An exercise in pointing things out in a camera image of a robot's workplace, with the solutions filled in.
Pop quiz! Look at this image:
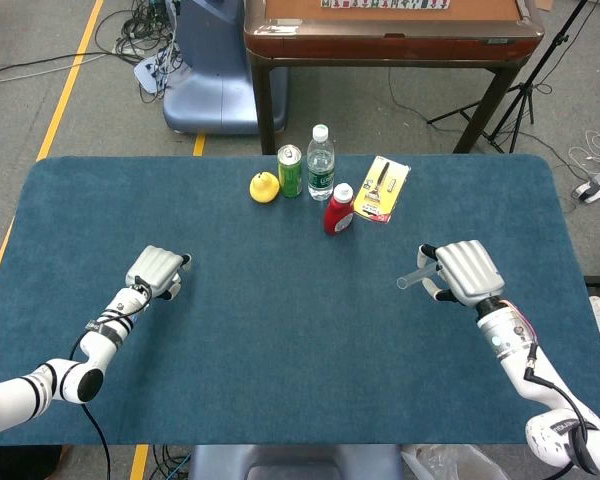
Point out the black floor cable bundle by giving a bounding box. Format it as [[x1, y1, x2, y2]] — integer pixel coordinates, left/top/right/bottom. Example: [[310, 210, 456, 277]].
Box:
[[94, 0, 181, 104]]

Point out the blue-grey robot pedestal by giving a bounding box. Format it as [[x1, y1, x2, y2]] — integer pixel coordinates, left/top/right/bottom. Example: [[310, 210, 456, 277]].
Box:
[[162, 0, 289, 135]]

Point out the yellow razor blister pack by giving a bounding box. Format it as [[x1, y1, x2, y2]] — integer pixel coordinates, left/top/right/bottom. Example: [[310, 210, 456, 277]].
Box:
[[353, 155, 412, 225]]

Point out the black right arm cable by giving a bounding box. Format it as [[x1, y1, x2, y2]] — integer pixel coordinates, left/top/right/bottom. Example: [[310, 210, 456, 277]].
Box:
[[524, 357, 600, 476]]

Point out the white power strip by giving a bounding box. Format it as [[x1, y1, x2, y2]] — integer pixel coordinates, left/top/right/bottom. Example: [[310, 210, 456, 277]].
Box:
[[572, 168, 600, 204], [133, 52, 174, 95]]

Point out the brown mahjong table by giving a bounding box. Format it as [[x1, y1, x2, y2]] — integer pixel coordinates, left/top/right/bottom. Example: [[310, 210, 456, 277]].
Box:
[[243, 0, 545, 155]]

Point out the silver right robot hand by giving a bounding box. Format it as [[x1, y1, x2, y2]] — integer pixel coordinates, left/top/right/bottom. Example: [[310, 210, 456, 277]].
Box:
[[416, 239, 507, 307]]

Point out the green drink can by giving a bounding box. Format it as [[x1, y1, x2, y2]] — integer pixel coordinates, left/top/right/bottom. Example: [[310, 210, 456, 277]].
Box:
[[277, 144, 304, 199]]

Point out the blue table cloth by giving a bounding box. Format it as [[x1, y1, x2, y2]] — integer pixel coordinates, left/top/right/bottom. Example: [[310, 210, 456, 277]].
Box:
[[0, 153, 600, 447]]

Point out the black tripod stand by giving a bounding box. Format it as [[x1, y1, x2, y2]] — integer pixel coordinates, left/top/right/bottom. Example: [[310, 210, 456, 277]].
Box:
[[426, 0, 600, 154]]

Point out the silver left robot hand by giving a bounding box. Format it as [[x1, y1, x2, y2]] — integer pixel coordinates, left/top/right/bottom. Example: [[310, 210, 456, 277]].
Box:
[[124, 244, 193, 301]]

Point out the white coiled cable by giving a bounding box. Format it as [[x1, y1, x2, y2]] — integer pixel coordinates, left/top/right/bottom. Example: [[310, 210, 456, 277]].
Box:
[[568, 129, 600, 174]]

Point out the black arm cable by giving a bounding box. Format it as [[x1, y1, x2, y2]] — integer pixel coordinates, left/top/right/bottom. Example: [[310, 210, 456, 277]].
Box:
[[69, 284, 154, 480], [524, 357, 600, 476]]

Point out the mahjong tile row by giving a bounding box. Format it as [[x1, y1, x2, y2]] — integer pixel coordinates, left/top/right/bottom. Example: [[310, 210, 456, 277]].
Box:
[[320, 0, 451, 10]]

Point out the red ketchup squeeze bottle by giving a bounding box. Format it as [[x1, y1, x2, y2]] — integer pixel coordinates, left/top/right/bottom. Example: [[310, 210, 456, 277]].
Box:
[[322, 182, 355, 237]]

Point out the clear plastic water bottle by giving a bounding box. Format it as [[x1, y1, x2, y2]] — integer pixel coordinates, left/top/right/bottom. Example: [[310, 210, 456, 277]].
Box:
[[306, 124, 336, 202]]

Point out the grey-blue robot torso base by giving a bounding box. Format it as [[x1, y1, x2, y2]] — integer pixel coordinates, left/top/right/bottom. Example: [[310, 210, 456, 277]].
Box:
[[187, 443, 406, 480]]

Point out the transparent glass test tube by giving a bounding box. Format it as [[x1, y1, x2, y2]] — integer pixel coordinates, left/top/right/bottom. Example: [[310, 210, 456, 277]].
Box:
[[396, 264, 439, 291]]

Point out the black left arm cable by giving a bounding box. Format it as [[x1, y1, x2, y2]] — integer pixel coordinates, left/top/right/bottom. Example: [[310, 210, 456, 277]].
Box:
[[69, 284, 154, 480]]

